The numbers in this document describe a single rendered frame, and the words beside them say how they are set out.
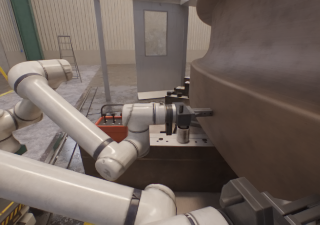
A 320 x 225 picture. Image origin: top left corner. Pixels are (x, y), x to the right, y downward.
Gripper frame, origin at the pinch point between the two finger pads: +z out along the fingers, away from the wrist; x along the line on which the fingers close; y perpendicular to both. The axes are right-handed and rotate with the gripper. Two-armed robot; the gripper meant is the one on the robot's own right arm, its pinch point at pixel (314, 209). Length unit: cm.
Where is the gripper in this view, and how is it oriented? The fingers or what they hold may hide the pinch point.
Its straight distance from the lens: 38.5
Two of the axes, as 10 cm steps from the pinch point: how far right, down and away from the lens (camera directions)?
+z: 9.7, -0.9, 2.3
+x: 2.5, 3.4, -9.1
